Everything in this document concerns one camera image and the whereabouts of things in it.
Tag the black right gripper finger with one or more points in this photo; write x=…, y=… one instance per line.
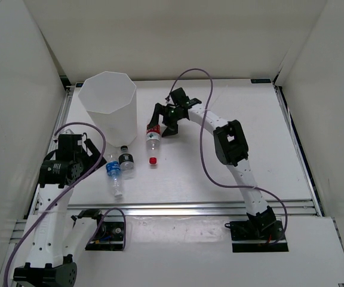
x=170, y=130
x=159, y=111

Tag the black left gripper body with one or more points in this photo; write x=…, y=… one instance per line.
x=80, y=158

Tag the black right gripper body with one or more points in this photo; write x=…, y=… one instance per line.
x=171, y=116

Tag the red label bottle red cap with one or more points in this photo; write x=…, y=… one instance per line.
x=153, y=141

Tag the blue label clear bottle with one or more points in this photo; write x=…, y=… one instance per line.
x=114, y=175

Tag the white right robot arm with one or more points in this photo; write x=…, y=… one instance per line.
x=231, y=150

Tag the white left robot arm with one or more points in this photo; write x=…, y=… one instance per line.
x=52, y=257

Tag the white octagonal plastic bin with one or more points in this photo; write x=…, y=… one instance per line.
x=110, y=99

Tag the black label bottle black cap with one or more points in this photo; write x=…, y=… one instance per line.
x=126, y=160

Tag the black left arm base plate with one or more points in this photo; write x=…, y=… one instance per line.
x=110, y=237

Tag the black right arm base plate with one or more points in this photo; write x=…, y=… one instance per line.
x=246, y=239

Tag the aluminium front rail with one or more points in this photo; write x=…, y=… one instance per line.
x=231, y=208

